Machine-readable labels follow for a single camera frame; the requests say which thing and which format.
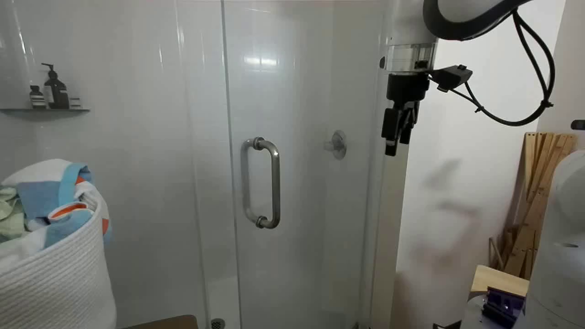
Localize chrome door handle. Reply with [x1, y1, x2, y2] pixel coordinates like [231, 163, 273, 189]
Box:
[240, 136, 284, 232]

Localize light wood block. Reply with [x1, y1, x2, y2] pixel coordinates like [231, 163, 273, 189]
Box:
[468, 264, 532, 300]

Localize chrome shower valve knob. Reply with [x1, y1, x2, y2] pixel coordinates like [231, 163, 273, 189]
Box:
[324, 128, 350, 163]

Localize white woven laundry basket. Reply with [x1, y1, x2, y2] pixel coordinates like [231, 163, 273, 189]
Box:
[0, 181, 119, 329]

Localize fixed glass shower panel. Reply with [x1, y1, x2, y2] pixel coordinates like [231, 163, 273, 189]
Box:
[0, 0, 213, 329]

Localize dark pump bottle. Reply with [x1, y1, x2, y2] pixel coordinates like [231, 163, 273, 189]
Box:
[41, 61, 72, 112]

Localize blue clamp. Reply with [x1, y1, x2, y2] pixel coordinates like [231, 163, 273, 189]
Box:
[479, 285, 527, 329]

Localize brown wooden stool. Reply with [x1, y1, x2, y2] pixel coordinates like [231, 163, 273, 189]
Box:
[123, 313, 202, 329]

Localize leaning wooden planks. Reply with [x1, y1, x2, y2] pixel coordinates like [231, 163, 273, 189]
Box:
[487, 132, 580, 280]

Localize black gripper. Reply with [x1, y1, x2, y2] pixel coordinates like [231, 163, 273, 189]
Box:
[383, 72, 432, 158]

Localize small dark-lidded jar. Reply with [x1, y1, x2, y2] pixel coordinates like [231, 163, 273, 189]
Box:
[28, 84, 50, 112]

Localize blue white orange towel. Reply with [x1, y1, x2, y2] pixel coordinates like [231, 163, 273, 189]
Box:
[0, 158, 114, 249]

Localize glass shower door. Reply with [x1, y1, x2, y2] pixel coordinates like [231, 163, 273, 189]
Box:
[220, 0, 390, 329]

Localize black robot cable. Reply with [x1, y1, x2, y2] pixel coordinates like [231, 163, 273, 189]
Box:
[426, 9, 558, 128]

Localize dark wall shelf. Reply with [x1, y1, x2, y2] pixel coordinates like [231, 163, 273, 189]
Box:
[0, 106, 94, 121]

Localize pale green cloth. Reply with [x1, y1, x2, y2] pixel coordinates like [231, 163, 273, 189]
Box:
[0, 185, 30, 243]

